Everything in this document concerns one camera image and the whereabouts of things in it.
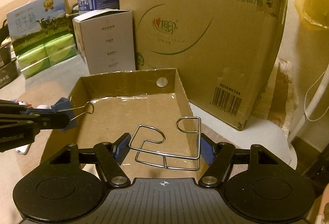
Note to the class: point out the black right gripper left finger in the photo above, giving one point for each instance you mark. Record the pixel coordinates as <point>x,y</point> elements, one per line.
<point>109,158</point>

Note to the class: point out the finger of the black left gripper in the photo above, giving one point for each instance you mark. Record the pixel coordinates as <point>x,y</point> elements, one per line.
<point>19,123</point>
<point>10,108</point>

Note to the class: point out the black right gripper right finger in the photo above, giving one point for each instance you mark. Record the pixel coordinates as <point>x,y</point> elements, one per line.
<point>218,157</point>

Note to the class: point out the white remote control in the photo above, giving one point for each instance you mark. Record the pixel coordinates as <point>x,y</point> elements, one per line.
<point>23,150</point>

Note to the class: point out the blue binder clip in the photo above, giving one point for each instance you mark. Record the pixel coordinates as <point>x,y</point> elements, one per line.
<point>63,107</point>

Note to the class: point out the silver wire holder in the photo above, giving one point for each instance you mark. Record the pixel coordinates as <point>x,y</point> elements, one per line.
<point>179,150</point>

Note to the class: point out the red Doraemon toy figure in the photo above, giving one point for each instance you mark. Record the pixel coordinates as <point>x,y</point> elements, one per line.
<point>23,103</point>

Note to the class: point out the lower black food bowl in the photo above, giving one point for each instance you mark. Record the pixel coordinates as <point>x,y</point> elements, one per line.
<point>8,73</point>

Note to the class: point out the black food bowl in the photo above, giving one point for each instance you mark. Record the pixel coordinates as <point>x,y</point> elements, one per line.
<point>8,73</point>
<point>5,54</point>

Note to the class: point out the green tissue pack left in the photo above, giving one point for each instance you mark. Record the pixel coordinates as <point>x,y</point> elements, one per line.
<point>34,61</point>

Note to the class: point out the green tissue pack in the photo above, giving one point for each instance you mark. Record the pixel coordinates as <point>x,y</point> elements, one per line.
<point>60,49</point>
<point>34,61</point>

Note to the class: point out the upper black food bowl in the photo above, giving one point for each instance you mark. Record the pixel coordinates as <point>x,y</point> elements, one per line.
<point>5,54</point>

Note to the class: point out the shallow open cardboard tray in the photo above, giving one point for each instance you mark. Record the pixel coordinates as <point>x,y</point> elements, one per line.
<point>122,101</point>

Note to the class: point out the green tissue pack right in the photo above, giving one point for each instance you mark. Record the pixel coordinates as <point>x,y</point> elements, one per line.
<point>60,49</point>

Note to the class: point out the green cow milk carton box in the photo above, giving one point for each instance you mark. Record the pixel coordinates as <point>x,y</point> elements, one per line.
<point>37,22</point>

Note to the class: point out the white humidifier product box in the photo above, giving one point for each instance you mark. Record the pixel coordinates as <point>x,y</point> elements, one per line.
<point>105,40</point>

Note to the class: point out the white stand pole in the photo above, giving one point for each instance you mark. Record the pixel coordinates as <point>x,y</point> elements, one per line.
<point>308,109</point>

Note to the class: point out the large brown cardboard box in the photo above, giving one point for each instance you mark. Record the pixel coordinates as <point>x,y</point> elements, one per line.
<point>224,50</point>

